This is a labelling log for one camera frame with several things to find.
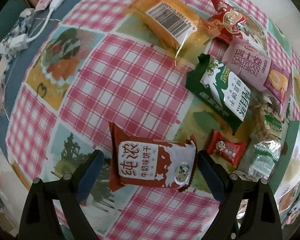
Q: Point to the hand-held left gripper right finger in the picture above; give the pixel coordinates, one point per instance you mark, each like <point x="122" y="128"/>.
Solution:
<point x="212" y="177"/>

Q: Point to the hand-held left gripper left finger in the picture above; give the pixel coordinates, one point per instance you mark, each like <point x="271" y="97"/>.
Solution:
<point x="90" y="177"/>

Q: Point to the brown and white biscuit packet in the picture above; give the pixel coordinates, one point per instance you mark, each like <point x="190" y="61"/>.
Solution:
<point x="145" y="165"/>

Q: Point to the red snack packet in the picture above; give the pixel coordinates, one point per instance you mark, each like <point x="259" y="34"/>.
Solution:
<point x="227" y="17"/>

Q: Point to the clear packet of tan snack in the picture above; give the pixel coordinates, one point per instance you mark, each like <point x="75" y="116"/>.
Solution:
<point x="261" y="120"/>

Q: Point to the crumpled printed wrapper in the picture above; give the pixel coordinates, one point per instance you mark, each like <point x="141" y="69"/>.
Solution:
<point x="12" y="32"/>

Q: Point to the teal tray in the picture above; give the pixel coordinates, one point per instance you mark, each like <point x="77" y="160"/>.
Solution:
<point x="291" y="140"/>

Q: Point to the small red candy packet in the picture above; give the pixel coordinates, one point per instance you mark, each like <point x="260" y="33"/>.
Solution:
<point x="225" y="147"/>

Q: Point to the small pink packet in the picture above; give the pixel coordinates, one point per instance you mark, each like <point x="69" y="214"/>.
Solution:
<point x="43" y="2"/>

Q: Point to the clear packet with green label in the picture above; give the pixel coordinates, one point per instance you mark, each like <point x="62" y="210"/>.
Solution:
<point x="262" y="157"/>

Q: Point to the round pale bread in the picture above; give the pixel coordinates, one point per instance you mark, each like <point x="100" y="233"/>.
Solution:
<point x="296" y="165"/>

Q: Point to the pink swiss roll packet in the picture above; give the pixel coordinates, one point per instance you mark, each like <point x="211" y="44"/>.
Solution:
<point x="250" y="62"/>

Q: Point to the checked picture tablecloth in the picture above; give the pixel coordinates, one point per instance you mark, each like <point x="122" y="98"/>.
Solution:
<point x="130" y="80"/>

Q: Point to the orange cake packet with barcode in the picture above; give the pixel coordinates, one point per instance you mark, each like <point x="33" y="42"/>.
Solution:
<point x="170" y="12"/>

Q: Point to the green and white biscuit packet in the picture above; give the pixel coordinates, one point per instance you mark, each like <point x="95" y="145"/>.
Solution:
<point x="222" y="92"/>

